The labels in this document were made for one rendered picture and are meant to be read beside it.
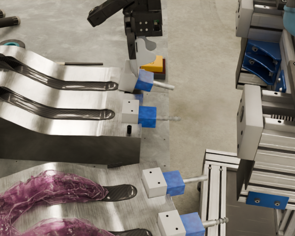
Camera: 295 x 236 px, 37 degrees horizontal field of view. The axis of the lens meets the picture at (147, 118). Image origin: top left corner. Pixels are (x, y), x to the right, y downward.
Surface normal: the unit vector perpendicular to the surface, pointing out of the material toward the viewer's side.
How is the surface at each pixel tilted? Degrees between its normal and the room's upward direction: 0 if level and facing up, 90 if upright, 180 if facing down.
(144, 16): 82
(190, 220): 0
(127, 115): 90
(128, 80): 95
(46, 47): 0
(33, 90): 28
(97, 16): 83
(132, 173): 0
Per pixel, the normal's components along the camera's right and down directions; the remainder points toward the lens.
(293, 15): -0.93, 0.24
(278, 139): -0.14, 0.63
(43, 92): 0.46, -0.67
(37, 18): 0.06, -0.76
